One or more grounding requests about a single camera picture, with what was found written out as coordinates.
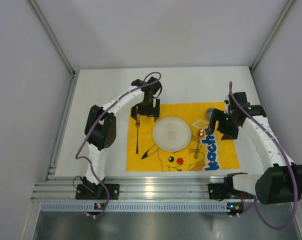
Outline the right aluminium frame post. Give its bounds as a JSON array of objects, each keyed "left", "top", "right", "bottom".
[{"left": 249, "top": 0, "right": 297, "bottom": 74}]

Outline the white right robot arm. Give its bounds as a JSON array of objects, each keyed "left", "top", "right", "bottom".
[{"left": 205, "top": 92, "right": 302, "bottom": 205}]

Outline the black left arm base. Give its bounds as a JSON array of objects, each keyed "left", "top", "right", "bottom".
[{"left": 75, "top": 177, "right": 120, "bottom": 200}]

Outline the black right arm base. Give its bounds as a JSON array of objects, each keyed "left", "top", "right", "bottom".
[{"left": 207, "top": 173, "right": 254, "bottom": 201}]

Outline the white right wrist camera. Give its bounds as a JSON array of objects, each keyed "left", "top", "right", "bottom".
[{"left": 223, "top": 95, "right": 230, "bottom": 112}]

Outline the white round plate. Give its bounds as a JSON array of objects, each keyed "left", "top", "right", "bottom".
[{"left": 152, "top": 116, "right": 192, "bottom": 152}]

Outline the copper fork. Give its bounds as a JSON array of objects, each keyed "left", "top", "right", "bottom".
[{"left": 135, "top": 114, "right": 141, "bottom": 154}]

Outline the left aluminium frame post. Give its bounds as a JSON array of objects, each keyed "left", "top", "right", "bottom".
[{"left": 27, "top": 0, "right": 76, "bottom": 76}]

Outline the gold spoon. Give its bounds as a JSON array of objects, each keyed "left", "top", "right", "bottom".
[{"left": 193, "top": 128, "right": 205, "bottom": 159}]

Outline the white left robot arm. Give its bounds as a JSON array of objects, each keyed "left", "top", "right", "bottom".
[{"left": 75, "top": 74, "right": 163, "bottom": 185}]

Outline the white slotted cable duct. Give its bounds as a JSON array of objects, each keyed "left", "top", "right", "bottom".
[{"left": 41, "top": 201, "right": 243, "bottom": 213}]

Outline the aluminium frame post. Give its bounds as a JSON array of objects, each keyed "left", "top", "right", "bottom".
[
  {"left": 27, "top": 0, "right": 76, "bottom": 76},
  {"left": 249, "top": 0, "right": 297, "bottom": 74}
]

